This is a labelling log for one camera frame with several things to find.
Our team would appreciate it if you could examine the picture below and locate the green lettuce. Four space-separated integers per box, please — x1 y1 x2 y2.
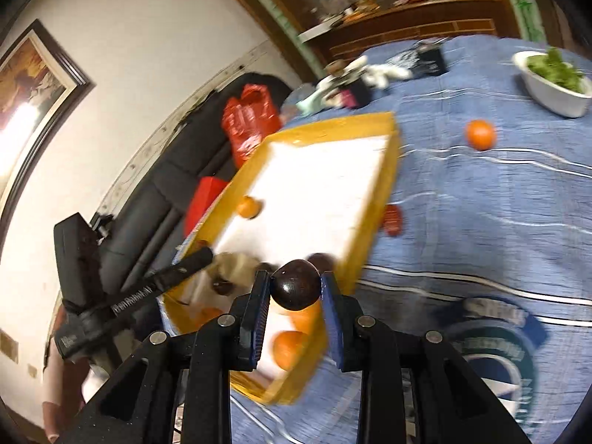
527 47 588 93

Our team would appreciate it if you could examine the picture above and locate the red plastic bag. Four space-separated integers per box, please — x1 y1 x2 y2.
221 84 283 169

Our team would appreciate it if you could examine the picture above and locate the white bowl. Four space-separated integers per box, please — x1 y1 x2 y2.
512 51 592 118

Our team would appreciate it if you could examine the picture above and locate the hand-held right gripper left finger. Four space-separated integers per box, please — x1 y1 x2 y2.
60 270 271 444

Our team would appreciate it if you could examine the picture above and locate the red date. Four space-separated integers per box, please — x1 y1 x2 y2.
381 204 404 236

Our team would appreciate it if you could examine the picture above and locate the black battery box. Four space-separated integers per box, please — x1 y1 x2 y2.
411 43 448 79

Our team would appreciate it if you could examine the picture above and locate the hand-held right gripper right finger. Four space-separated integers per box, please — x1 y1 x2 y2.
320 272 532 444

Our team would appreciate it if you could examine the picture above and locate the wooden cabinet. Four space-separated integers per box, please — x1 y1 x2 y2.
296 0 519 63

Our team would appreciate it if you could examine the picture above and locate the red box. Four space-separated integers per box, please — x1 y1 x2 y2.
185 176 231 236

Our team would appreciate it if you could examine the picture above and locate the yellow-taped white foam box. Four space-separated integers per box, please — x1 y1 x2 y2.
159 111 401 405

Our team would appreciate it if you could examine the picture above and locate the black and pink box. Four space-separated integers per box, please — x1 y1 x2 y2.
330 76 373 109

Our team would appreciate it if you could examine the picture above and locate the blue printed tablecloth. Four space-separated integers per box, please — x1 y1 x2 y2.
229 34 592 444

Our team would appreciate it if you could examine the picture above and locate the large pale yam piece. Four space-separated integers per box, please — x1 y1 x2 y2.
213 252 260 294

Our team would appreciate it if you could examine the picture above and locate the framed wall picture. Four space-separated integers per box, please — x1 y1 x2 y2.
0 18 95 241

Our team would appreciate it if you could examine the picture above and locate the orange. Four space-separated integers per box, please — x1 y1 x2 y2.
187 306 225 334
465 119 498 151
237 195 263 219
289 300 323 336
272 330 310 371

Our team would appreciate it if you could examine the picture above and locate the pale green cloth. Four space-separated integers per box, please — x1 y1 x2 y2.
296 90 331 116

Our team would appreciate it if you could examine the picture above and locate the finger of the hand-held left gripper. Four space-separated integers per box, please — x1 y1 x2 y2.
108 246 214 319

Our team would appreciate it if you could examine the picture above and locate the black sofa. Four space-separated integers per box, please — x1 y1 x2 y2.
90 71 301 297

